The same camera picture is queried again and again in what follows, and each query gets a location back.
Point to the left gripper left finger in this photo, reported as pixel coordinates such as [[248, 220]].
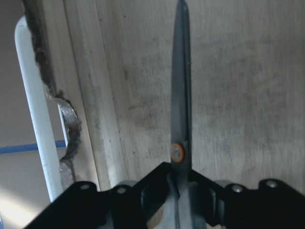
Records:
[[82, 206]]

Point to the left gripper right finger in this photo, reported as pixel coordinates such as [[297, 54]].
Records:
[[274, 205]]

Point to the grey orange scissors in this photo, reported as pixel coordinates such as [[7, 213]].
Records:
[[183, 208]]

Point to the wooden drawer with white handle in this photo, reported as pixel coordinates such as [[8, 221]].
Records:
[[107, 64]]

